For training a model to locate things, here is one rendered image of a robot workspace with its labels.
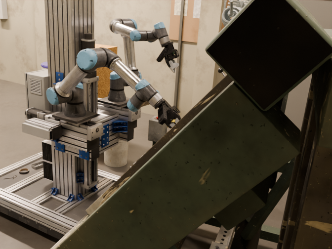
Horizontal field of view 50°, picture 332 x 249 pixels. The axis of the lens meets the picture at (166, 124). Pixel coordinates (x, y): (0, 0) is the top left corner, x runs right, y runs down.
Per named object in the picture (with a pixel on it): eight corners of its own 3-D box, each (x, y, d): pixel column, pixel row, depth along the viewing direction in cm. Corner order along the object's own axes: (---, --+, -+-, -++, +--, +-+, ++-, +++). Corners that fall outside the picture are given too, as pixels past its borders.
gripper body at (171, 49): (175, 58, 247) (168, 41, 246) (165, 62, 252) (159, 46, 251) (180, 57, 253) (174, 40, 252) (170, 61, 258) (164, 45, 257)
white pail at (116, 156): (113, 154, 436) (114, 117, 421) (134, 160, 423) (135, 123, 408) (97, 163, 410) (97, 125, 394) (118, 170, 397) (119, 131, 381)
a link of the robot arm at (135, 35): (103, 17, 279) (135, 28, 244) (115, 17, 285) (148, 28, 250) (102, 31, 284) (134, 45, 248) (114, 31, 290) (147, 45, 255)
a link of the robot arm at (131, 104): (143, 110, 205) (154, 98, 199) (131, 114, 196) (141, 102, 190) (136, 99, 207) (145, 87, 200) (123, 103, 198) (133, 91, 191)
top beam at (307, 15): (299, 24, 235) (288, 14, 236) (311, 13, 231) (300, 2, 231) (263, 115, 39) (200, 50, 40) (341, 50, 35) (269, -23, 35)
